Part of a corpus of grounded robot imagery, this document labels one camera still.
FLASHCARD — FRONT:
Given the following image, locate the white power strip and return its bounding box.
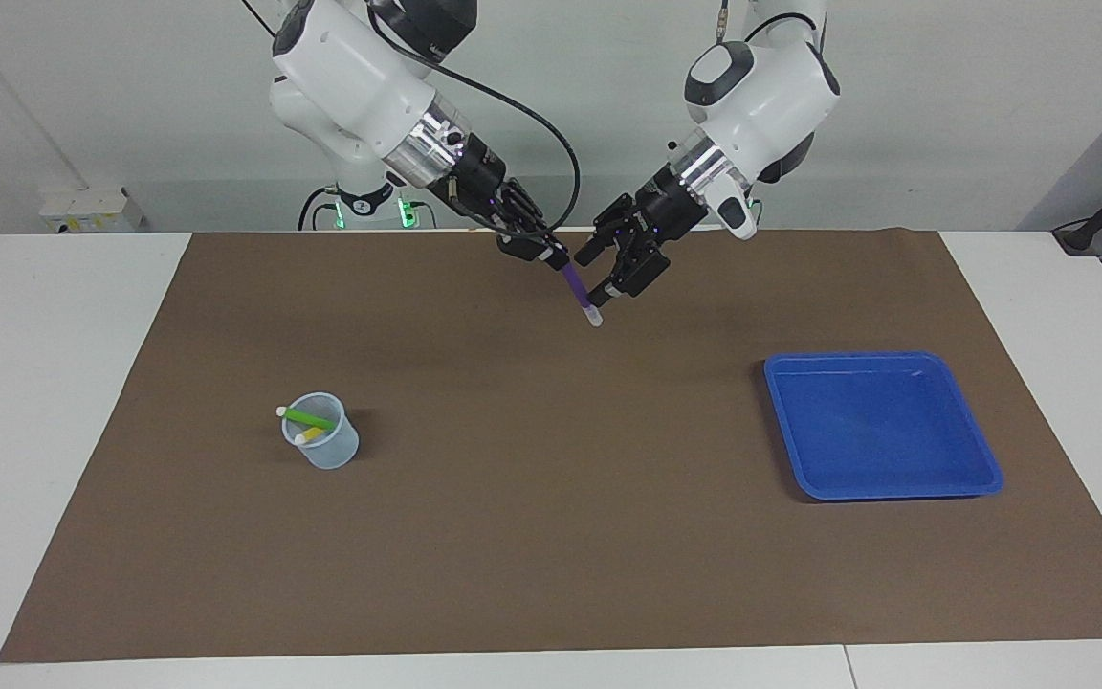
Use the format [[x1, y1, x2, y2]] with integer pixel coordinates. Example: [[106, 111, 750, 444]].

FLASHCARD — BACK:
[[39, 187, 145, 234]]

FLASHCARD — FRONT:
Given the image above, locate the blue plastic tray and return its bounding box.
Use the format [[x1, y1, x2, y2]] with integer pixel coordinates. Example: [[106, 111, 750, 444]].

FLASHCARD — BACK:
[[763, 350, 1004, 502]]

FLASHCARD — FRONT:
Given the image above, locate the brown table mat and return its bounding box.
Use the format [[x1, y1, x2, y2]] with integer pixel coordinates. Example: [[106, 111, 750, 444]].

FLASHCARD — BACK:
[[0, 227, 1102, 664]]

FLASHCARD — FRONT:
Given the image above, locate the green pen white cap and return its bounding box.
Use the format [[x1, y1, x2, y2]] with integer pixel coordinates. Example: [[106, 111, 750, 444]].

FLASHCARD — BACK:
[[275, 406, 338, 432]]

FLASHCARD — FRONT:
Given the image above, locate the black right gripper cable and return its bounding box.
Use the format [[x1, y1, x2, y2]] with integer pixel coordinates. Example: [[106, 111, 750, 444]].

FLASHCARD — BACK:
[[369, 5, 582, 235]]

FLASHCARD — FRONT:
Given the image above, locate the black right base cable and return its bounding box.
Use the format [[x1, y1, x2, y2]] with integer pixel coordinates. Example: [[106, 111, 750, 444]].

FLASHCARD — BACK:
[[298, 187, 340, 232]]

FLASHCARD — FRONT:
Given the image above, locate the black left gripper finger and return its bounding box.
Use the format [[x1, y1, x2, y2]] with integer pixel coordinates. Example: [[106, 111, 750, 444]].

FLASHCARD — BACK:
[[574, 193, 638, 269], [587, 239, 672, 309]]

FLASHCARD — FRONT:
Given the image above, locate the translucent plastic cup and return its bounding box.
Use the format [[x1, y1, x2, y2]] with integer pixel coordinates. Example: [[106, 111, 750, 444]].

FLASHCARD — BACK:
[[281, 391, 361, 471]]

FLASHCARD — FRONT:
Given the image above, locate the purple pen white cap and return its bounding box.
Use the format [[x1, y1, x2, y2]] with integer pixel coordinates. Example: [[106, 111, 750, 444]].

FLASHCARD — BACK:
[[559, 263, 604, 328]]

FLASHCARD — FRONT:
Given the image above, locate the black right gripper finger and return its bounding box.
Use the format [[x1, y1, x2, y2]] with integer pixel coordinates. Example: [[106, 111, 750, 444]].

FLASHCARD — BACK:
[[496, 230, 571, 272], [508, 182, 566, 255]]

